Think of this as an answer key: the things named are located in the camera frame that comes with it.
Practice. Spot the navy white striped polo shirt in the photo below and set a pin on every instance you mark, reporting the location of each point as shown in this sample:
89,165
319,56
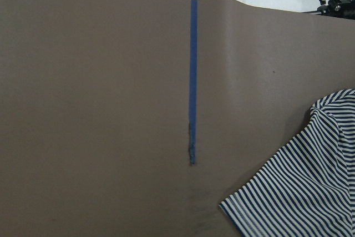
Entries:
307,187

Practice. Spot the black tripod on desk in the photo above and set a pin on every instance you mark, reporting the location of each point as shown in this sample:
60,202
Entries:
337,8

